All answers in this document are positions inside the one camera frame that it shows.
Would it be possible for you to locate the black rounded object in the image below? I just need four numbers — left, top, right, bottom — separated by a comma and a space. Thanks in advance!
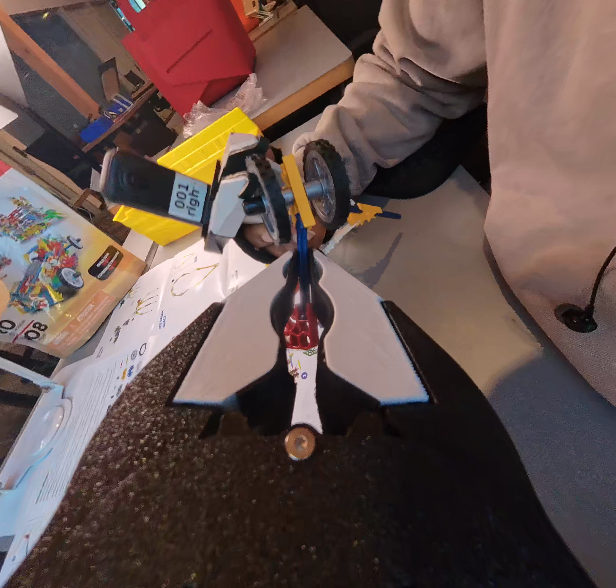
366, 107, 492, 199

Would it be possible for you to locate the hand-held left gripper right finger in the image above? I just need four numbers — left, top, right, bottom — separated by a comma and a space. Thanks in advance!
308, 253, 429, 433

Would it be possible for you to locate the toy packaging bag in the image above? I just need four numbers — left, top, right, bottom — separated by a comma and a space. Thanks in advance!
0, 169, 147, 358

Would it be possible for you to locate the yellow plastic bin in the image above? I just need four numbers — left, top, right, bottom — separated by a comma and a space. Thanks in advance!
114, 107, 265, 247

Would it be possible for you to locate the person's upper body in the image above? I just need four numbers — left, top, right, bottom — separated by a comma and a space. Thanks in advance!
482, 0, 616, 406

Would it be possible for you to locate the detached toy model section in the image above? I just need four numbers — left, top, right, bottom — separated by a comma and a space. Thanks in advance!
246, 141, 400, 350

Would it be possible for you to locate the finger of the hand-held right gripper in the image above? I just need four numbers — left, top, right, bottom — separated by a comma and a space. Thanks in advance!
227, 136, 270, 165
207, 177, 253, 240

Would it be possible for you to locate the white instruction sheet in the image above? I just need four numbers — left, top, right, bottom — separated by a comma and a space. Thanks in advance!
0, 237, 270, 569

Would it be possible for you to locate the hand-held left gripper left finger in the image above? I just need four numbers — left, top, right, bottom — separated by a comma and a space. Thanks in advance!
174, 253, 301, 433

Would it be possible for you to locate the person's right forearm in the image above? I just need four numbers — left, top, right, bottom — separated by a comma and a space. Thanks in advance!
294, 0, 501, 199

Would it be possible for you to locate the clear plastic bag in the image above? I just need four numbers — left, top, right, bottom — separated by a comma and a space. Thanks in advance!
183, 73, 265, 136

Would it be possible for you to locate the red box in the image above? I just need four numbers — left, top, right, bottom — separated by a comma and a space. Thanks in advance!
116, 0, 258, 117

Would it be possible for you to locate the thin black cable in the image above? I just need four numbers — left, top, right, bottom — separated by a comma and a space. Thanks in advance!
557, 246, 616, 333

